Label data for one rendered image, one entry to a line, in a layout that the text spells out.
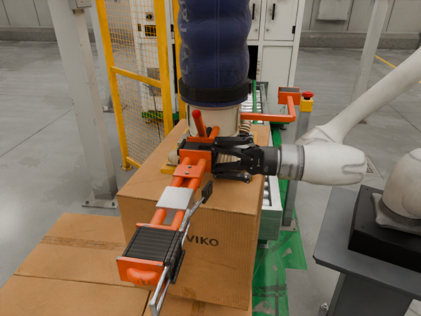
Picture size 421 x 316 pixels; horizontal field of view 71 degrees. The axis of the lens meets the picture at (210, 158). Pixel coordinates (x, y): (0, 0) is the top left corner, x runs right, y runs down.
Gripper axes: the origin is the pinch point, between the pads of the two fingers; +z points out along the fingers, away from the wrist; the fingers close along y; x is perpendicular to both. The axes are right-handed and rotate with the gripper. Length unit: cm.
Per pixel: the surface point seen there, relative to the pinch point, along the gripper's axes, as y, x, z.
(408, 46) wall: 107, 917, -480
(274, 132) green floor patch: 119, 281, -51
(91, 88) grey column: 23, 127, 95
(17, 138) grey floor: 120, 228, 259
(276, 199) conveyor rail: 60, 64, -32
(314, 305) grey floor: 120, 46, -58
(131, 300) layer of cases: 66, 1, 27
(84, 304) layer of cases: 66, -2, 44
